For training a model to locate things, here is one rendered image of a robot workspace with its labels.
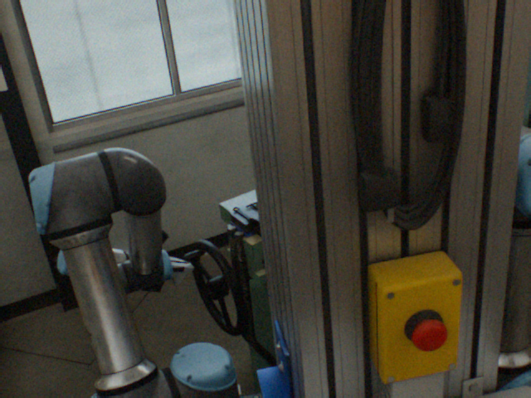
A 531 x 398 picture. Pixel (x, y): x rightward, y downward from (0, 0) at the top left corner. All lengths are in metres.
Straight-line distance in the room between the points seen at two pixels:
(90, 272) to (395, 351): 0.62
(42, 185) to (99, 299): 0.22
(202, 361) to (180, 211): 2.11
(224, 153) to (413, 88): 2.66
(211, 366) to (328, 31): 0.78
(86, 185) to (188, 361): 0.38
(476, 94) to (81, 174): 0.71
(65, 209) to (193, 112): 2.02
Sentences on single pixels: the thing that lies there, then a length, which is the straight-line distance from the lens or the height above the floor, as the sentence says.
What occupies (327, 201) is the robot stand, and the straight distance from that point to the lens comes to 0.63.
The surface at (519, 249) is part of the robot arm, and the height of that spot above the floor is 1.28.
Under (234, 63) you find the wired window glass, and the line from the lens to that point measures 3.20.
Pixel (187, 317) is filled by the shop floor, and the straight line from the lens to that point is 3.03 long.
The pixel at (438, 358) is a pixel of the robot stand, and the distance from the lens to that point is 0.73.
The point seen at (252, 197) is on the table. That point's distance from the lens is 2.03.
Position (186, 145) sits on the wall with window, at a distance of 3.14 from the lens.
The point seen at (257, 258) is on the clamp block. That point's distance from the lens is 1.70.
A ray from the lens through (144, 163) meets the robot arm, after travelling 1.17.
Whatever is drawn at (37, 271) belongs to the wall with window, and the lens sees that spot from 3.24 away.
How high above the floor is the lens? 1.85
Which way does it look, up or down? 28 degrees down
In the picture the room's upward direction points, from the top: 7 degrees counter-clockwise
